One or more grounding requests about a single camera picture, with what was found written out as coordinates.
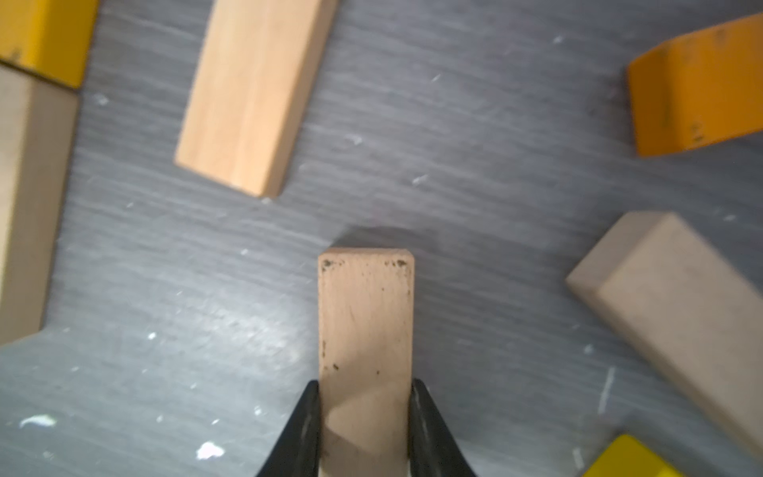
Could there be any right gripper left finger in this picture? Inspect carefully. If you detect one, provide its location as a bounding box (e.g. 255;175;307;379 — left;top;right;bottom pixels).
256;380;322;477

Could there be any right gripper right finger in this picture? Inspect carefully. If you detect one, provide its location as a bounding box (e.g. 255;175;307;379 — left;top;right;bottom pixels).
409;379;476;477

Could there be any natural wood block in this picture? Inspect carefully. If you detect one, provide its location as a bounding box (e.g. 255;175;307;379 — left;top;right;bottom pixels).
1;67;79;344
565;211;762;458
318;248;415;476
175;0;338;198

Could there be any amber orange block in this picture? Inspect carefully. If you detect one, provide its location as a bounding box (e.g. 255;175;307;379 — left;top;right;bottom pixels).
1;0;99;89

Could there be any yellow block right short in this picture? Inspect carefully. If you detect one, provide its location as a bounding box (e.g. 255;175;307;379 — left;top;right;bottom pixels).
581;434;684;477

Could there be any orange block far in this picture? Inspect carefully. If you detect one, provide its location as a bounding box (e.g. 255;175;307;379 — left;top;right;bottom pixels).
627;13;762;157

